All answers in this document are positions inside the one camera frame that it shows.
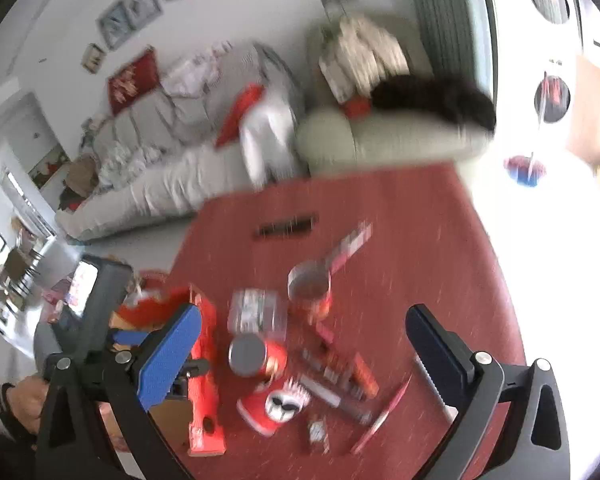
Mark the grey sofa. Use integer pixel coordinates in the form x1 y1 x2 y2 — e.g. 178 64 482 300
55 42 308 242

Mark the black cloth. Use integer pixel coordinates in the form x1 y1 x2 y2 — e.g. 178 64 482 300
371 74 497 132

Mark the small framed picture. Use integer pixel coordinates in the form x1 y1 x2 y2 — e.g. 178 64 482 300
81 43 105 72

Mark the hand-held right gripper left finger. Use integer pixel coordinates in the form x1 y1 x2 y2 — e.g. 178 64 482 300
34 304 212 480

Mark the red cardboard box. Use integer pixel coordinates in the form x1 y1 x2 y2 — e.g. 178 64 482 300
111 284 229 457

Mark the red striped paper cup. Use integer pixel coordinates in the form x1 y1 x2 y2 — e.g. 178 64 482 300
236 376 312 437

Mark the red cushion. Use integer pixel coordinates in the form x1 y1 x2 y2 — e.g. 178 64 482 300
106 47 162 117

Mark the pile of pale clothes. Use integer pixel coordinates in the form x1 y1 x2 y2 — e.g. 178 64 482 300
319 14 412 103

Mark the person's left hand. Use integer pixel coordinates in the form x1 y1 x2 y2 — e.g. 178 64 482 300
4 375 50 437

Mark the red and blue toy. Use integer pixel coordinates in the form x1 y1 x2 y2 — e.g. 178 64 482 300
504 154 547 187

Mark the brown cardboard box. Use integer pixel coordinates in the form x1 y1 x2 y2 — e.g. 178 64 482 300
565 55 600 166

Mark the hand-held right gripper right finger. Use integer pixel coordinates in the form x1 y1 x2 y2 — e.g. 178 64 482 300
405 304 572 480

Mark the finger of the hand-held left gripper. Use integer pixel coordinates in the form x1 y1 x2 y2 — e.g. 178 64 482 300
111 329 152 350

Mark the clear plastic container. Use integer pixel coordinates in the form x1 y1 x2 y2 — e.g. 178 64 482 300
227 288 289 337

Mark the double picture frame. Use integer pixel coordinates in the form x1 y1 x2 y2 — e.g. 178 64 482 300
96 0 163 50

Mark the red gel pen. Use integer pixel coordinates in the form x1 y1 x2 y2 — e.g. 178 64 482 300
349 370 415 456

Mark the red cloth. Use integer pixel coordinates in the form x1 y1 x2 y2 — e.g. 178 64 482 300
214 82 267 149

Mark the beige armchair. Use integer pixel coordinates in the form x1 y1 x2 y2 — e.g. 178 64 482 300
294 14 497 177

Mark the white cloth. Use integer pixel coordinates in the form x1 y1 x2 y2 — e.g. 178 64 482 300
239 100 297 187

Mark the silver pen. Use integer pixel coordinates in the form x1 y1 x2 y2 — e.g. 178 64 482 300
297 374 342 408

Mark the green curtain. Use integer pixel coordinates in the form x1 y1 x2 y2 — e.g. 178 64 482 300
404 0 492 97

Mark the brown small box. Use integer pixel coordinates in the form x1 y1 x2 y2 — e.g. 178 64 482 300
347 351 381 401

